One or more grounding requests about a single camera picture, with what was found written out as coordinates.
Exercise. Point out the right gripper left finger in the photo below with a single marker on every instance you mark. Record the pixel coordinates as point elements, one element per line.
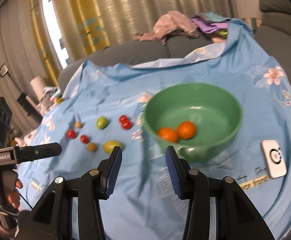
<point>110,173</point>

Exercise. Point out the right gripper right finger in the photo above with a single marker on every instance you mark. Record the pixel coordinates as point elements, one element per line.
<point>177,171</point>

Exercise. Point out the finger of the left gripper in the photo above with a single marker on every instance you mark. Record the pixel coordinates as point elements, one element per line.
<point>31,153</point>

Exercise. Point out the yellow-green fruit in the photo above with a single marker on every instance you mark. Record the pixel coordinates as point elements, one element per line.
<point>110,145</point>

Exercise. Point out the brown round fruit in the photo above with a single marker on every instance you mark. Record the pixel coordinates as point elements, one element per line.
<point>91,146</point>

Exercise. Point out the green plastic bowl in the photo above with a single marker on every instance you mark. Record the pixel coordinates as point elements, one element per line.
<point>216,113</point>

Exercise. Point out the red cherry tomato middle left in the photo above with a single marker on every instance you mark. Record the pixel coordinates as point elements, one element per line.
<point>84,139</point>

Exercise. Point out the orange tangerine left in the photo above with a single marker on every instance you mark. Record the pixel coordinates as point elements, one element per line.
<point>168,134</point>

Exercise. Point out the green plum tomato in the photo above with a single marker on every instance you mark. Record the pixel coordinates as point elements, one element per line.
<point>101,122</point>

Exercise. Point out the red cherry tomato lower pair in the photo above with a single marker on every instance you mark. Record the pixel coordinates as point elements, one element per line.
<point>126,124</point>

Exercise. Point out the red cherry tomato pair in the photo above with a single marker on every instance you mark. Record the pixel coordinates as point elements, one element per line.
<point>126,124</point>
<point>123,118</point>

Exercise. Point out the red cherry tomato far left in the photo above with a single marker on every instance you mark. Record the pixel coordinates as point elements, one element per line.
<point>71,134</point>

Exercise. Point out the red cherry tomato upper pair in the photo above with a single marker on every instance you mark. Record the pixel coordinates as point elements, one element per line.
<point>123,118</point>

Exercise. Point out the small brown fruit upper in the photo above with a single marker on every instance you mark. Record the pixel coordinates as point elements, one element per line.
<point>78,124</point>

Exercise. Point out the clothes heap at left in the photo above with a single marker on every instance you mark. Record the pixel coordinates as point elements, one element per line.
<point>48,100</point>

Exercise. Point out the white paper roll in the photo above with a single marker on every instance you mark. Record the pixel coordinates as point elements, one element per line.
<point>38,84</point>

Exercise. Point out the blue floral cloth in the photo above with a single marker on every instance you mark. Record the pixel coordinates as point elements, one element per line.
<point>239,99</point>

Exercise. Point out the white rectangular device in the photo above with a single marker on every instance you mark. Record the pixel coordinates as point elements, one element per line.
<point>274,158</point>

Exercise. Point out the purple cloth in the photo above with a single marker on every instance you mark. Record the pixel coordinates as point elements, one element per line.
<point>209,27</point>

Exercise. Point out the yellow patterned curtain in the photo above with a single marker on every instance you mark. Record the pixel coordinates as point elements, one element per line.
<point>87,26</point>

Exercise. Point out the pink clothes pile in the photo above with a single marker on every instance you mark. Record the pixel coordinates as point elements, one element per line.
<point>172,23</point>

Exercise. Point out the grey sofa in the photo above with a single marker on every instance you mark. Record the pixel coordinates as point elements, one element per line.
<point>274,36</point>

